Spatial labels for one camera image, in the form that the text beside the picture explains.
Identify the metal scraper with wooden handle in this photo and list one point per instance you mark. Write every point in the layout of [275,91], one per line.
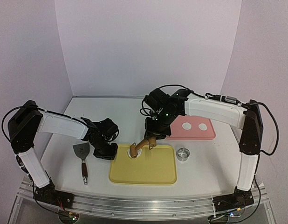
[82,151]

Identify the pink plastic tray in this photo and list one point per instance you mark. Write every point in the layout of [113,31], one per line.
[178,133]

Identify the round dumpling wrapper left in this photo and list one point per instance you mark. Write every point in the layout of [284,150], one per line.
[187,126]

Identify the wooden double-ended rolling pin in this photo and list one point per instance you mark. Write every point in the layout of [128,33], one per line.
[134,148]

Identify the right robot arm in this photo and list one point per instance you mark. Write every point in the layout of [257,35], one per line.
[223,110]

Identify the round dumpling wrapper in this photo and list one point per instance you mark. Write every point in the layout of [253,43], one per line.
[187,126]
[202,126]

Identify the white dough lump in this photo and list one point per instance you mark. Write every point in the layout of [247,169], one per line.
[138,153]

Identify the round dumpling wrapper right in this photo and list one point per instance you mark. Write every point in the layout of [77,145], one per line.
[202,126]

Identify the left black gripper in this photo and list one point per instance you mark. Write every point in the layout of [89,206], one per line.
[105,153]

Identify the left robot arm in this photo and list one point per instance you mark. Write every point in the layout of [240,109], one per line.
[35,133]

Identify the yellow plastic tray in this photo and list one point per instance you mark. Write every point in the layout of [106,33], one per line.
[153,167]

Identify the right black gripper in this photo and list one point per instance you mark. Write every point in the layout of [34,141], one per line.
[156,133]

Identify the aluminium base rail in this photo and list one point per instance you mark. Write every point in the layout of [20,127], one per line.
[78,208]

